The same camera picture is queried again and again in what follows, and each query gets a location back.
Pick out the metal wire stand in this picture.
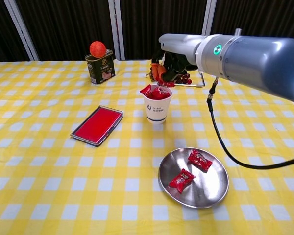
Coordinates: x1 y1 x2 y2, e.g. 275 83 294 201
161 72 206 88

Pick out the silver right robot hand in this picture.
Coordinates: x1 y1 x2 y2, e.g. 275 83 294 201
150 33 208 83

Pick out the orange red round fruit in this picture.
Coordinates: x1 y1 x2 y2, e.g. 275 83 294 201
89 41 106 59

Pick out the black pleated curtain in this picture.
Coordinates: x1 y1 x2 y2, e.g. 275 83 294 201
0 0 294 66

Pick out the white metal frame post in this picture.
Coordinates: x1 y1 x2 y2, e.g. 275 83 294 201
107 0 125 61
201 0 218 37
3 0 40 61

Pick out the silver metal plate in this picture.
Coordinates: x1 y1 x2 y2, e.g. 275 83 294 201
158 146 230 209

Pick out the yellow white checked tablecloth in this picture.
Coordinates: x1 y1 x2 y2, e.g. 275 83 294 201
0 58 294 235

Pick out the red ink pad case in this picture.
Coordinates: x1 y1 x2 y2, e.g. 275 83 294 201
70 105 124 147

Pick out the white paper cup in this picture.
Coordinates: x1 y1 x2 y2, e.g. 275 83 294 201
143 87 173 124

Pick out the dark green tin can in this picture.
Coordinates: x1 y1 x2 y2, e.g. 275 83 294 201
84 48 116 85

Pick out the dark red grape bunch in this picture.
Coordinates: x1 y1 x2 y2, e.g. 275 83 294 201
146 66 193 85

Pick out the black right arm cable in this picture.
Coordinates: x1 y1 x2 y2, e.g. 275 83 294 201
205 76 294 170

